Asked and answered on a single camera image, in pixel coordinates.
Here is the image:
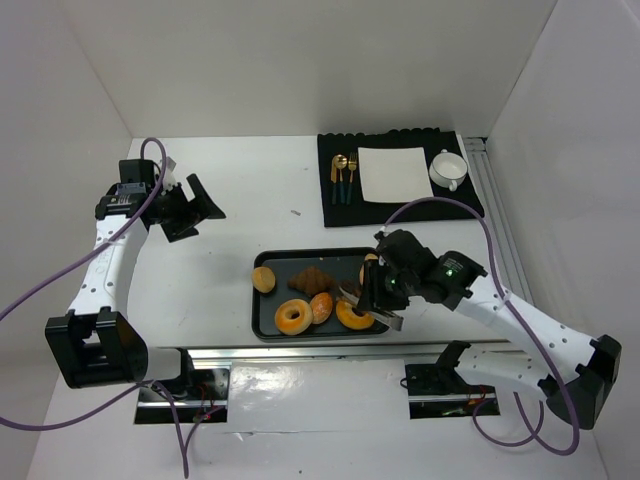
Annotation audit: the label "white square plate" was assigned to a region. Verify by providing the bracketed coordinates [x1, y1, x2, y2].
[358, 148, 433, 204]

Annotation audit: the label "gold spoon teal handle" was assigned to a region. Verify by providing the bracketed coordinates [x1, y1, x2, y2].
[335, 154, 348, 204]

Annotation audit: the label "brown chocolate croissant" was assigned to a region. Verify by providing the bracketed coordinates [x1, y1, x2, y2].
[287, 266, 335, 297]

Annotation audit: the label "purple cable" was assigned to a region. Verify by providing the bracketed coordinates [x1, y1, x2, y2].
[0, 137, 231, 479]
[382, 197, 584, 456]

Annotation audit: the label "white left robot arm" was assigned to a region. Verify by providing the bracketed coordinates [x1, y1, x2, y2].
[45, 186, 206, 388]

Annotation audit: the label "gold fork teal handle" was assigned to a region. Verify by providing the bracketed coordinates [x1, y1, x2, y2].
[346, 152, 358, 205]

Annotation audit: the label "small orange round bun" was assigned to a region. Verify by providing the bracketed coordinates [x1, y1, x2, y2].
[310, 292, 333, 325]

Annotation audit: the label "orange glazed donut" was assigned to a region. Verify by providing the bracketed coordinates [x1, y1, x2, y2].
[335, 300, 375, 331]
[274, 299, 313, 336]

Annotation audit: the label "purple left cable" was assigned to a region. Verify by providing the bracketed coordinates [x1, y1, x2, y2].
[0, 137, 231, 479]

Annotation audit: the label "aluminium rail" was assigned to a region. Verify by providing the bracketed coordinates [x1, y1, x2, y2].
[457, 134, 534, 303]
[188, 342, 449, 362]

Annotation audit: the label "oblong pale bread roll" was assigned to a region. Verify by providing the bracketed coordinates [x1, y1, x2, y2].
[358, 253, 378, 285]

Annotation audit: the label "metal tongs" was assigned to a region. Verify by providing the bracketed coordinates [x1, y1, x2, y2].
[338, 281, 404, 332]

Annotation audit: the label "gold knife teal handle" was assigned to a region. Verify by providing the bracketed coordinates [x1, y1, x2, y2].
[330, 156, 337, 205]

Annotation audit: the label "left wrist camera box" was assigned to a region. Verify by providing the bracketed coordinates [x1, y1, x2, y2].
[118, 159, 157, 188]

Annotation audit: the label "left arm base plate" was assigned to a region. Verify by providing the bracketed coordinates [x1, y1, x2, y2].
[134, 365, 231, 425]

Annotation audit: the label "black baking tray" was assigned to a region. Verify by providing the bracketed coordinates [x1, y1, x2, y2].
[251, 247, 389, 342]

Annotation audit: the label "round yellow muffin bun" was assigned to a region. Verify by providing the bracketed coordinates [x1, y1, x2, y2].
[251, 266, 276, 294]

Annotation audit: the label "white cup with handle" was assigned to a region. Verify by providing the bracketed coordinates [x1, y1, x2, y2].
[428, 150, 469, 192]

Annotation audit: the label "aluminium rail front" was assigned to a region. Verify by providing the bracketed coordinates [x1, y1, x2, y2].
[188, 342, 449, 362]

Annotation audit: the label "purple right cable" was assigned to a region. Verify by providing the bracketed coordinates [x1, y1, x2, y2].
[382, 197, 584, 456]

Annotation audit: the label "orange glazed donut left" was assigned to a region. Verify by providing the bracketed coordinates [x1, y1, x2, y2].
[274, 299, 313, 336]

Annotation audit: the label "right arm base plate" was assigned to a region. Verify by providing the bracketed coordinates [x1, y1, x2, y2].
[399, 363, 500, 420]

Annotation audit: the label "orange glazed donut right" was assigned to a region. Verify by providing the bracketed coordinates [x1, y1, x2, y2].
[335, 300, 375, 331]

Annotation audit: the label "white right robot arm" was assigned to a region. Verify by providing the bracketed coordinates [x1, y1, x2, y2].
[351, 222, 622, 430]

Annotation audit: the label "aluminium rail right side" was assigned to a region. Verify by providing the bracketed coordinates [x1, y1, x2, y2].
[457, 134, 534, 303]

